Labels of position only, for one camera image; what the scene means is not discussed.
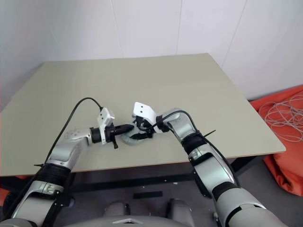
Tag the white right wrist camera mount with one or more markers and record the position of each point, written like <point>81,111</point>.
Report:
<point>144,110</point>

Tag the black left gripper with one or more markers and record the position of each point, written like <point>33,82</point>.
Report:
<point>111,133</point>

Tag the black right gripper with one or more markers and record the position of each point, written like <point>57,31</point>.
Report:
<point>146,128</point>

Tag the grey robot torso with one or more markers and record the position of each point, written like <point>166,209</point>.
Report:
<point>94,222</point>

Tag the dark rounded robot shape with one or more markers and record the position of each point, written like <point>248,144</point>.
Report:
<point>116,209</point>
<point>178,208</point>

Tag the black zip tie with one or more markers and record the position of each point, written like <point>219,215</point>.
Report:
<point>209,133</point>
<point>39,165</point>

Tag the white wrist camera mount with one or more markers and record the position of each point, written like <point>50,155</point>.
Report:
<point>144,110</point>
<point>105,116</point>

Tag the black floor strip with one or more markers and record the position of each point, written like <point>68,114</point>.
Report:
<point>148,194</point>

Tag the black table frame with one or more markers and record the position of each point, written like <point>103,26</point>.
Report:
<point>142,176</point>

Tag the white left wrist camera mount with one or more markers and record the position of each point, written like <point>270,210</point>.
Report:
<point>105,116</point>

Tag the grey tape roll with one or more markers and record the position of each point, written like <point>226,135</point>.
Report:
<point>132,143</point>

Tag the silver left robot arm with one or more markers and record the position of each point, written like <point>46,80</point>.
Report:
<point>61,153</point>

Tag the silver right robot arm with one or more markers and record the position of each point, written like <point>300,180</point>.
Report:
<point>213,165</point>

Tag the orange beanbag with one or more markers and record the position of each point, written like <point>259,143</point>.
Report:
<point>284,153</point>

